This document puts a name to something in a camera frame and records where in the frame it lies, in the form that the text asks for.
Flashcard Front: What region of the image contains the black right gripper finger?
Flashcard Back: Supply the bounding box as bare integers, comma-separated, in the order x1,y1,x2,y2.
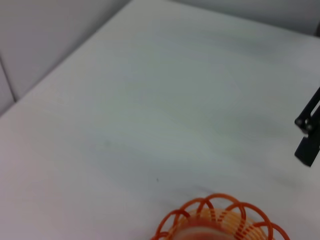
294,85,320,168

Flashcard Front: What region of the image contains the orange plastic wire basket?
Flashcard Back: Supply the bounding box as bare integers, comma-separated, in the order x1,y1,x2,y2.
149,192,291,240

